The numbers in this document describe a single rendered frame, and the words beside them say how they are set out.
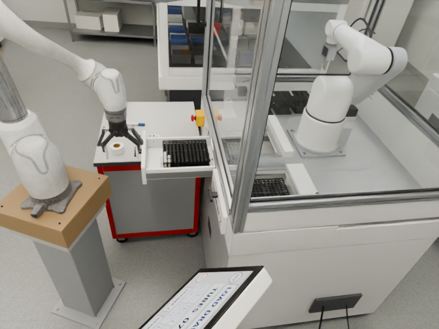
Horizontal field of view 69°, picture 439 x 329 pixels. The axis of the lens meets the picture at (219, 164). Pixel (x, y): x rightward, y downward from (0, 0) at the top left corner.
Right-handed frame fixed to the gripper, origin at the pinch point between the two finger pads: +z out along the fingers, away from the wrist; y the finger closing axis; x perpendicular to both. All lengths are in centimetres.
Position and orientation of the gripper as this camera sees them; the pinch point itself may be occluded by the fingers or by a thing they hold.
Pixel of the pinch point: (122, 155)
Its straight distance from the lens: 157.5
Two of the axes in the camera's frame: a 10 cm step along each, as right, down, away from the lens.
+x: -1.5, -6.5, 7.4
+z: -0.8, 7.6, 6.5
